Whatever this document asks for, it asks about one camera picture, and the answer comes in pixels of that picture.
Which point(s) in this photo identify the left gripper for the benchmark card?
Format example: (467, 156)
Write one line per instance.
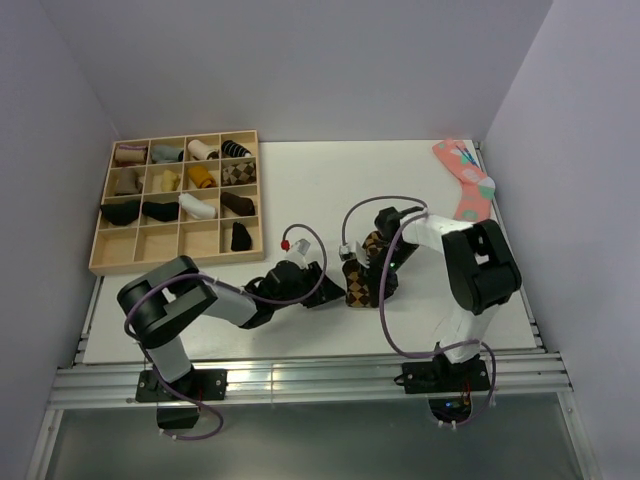
(326, 291)

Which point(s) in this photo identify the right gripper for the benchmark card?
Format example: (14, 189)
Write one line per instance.
(375, 283)

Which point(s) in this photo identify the brown argyle sock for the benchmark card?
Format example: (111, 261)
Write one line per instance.
(358, 294)

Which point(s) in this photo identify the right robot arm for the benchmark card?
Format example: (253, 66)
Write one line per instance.
(482, 275)

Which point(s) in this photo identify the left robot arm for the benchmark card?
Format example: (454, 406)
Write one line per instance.
(161, 304)

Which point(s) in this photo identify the pink patterned sock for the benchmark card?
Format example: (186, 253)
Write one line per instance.
(477, 188)

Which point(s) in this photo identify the black rolled sock bottom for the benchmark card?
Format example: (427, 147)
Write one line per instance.
(241, 240)

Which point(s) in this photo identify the dark brown rolled sock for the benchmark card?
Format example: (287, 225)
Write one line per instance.
(241, 206)

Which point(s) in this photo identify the brown checkered rolled sock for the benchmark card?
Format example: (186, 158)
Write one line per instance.
(242, 173)

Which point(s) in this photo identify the white rolled sock lower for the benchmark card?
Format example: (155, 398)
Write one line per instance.
(197, 208)

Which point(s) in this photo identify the white rolled sock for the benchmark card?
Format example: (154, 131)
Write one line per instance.
(202, 151)
(197, 208)

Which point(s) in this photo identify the wooden compartment tray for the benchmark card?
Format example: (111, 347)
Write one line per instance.
(197, 195)

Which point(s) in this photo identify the black white striped sock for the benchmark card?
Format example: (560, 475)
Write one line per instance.
(233, 149)

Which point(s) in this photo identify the mustard rolled sock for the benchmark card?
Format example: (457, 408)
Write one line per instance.
(201, 177)

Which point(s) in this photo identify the white rolled sock top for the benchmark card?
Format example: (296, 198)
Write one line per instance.
(202, 151)

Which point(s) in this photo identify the pale yellow rolled sock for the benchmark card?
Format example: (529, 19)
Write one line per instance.
(170, 181)

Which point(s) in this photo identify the grey rolled sock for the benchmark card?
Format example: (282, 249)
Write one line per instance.
(164, 154)

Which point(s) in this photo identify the black sock far left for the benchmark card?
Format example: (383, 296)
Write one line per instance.
(121, 214)

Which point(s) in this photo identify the taupe rolled sock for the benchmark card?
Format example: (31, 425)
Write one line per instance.
(128, 183)

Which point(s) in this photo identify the beige purple-trim rolled sock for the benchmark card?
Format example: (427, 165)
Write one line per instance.
(125, 155)

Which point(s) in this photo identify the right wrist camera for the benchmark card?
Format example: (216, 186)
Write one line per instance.
(351, 251)

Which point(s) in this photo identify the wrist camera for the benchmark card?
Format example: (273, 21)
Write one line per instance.
(296, 254)
(351, 251)

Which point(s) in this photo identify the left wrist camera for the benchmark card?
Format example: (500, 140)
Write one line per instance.
(296, 254)

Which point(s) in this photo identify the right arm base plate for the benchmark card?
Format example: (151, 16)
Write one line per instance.
(439, 376)

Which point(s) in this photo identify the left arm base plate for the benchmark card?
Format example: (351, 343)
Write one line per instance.
(199, 384)

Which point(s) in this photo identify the aluminium rail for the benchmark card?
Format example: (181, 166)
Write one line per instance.
(352, 378)

